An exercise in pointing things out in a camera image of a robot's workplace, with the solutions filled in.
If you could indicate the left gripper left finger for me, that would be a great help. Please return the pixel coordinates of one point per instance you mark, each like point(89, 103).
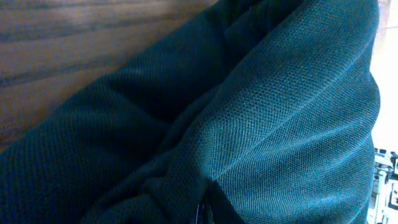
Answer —
point(198, 216)

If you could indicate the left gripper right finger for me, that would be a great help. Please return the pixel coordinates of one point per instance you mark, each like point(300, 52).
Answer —
point(207, 214)

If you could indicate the black polo shirt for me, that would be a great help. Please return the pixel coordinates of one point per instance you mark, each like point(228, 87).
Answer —
point(263, 109)

